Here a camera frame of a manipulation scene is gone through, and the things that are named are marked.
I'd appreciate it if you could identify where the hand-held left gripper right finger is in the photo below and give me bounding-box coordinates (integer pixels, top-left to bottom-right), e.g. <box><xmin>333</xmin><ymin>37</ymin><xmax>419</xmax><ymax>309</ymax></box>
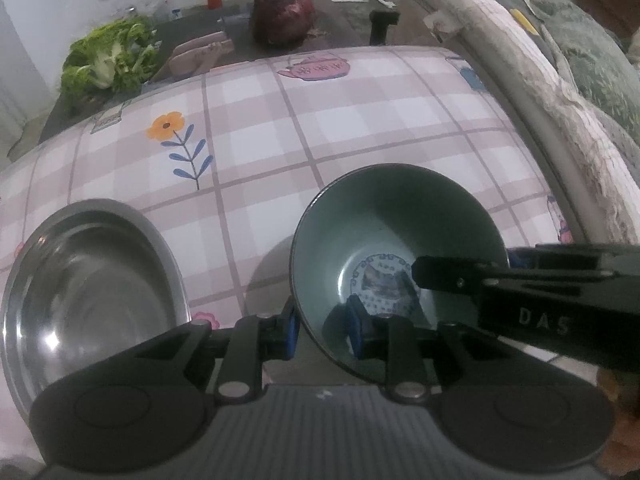
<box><xmin>345</xmin><ymin>294</ymin><xmax>506</xmax><ymax>404</ymax></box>

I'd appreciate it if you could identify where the white quilted bed pad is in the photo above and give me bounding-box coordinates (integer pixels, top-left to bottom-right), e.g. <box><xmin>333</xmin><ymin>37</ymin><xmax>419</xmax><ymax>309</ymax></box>
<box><xmin>387</xmin><ymin>0</ymin><xmax>640</xmax><ymax>241</ymax></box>

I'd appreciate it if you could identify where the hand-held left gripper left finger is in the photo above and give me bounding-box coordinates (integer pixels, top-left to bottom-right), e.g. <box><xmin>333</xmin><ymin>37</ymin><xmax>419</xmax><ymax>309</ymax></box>
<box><xmin>134</xmin><ymin>298</ymin><xmax>302</xmax><ymax>407</ymax></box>

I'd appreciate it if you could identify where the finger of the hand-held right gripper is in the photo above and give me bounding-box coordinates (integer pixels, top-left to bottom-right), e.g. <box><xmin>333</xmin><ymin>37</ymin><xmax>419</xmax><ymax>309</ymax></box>
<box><xmin>507</xmin><ymin>242</ymin><xmax>640</xmax><ymax>275</ymax></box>
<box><xmin>412</xmin><ymin>254</ymin><xmax>485</xmax><ymax>307</ymax></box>

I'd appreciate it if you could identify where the green ceramic bowl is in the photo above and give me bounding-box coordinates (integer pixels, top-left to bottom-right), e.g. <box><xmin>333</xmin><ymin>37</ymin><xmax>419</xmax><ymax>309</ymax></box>
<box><xmin>289</xmin><ymin>164</ymin><xmax>511</xmax><ymax>379</ymax></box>

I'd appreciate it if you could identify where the leafy green lettuce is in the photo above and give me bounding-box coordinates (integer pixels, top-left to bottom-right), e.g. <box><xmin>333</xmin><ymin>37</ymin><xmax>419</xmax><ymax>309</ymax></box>
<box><xmin>60</xmin><ymin>17</ymin><xmax>164</xmax><ymax>99</ymax></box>

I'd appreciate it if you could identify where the pale pink bundle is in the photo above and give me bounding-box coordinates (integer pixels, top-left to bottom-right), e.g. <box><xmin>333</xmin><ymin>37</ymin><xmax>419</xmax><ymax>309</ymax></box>
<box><xmin>169</xmin><ymin>31</ymin><xmax>235</xmax><ymax>79</ymax></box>

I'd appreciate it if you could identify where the large steel basin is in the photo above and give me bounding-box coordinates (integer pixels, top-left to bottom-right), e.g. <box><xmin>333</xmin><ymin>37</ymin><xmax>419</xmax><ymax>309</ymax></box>
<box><xmin>0</xmin><ymin>199</ymin><xmax>194</xmax><ymax>414</ymax></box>

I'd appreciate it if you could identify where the green leaf-patterned blanket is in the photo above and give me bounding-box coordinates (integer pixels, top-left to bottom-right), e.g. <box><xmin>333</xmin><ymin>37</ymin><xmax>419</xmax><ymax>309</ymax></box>
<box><xmin>530</xmin><ymin>0</ymin><xmax>640</xmax><ymax>133</ymax></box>

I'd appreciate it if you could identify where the crumpled white paper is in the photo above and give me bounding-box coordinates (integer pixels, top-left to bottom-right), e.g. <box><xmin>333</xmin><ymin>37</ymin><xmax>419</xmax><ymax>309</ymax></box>
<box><xmin>424</xmin><ymin>10</ymin><xmax>459</xmax><ymax>42</ymax></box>

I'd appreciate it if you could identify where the black clamp stand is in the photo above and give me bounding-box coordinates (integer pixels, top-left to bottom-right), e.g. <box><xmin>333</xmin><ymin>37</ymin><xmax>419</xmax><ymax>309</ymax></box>
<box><xmin>369</xmin><ymin>9</ymin><xmax>399</xmax><ymax>46</ymax></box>

